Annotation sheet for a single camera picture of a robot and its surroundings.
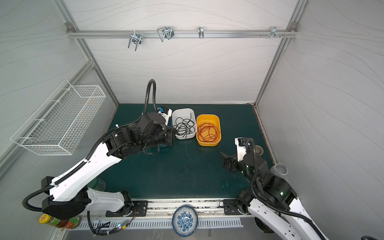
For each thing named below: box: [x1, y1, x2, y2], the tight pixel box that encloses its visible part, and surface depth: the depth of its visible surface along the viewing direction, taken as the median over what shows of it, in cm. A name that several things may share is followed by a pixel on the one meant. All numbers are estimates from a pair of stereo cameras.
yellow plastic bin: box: [196, 114, 222, 147], surface depth 105 cm
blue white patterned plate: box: [172, 205, 199, 238], surface depth 70 cm
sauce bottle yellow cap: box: [39, 213, 52, 224], surface depth 57 cm
